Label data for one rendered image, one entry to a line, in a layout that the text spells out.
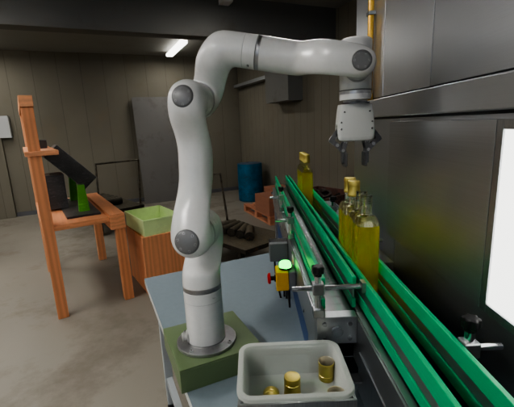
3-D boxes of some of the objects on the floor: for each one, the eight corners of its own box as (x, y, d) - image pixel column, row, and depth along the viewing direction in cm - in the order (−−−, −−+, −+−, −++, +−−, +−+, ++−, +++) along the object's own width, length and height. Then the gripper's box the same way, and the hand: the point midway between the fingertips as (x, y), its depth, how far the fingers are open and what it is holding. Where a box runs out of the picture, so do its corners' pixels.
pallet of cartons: (315, 218, 569) (315, 192, 560) (270, 226, 536) (269, 199, 527) (281, 205, 670) (281, 183, 661) (241, 211, 638) (240, 188, 629)
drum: (268, 199, 722) (266, 162, 705) (244, 203, 701) (242, 164, 685) (257, 195, 768) (255, 160, 752) (235, 199, 748) (232, 162, 731)
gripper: (326, 99, 93) (327, 169, 97) (391, 96, 93) (389, 165, 97) (321, 101, 100) (321, 165, 104) (382, 98, 100) (380, 163, 104)
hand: (354, 159), depth 100 cm, fingers open, 5 cm apart
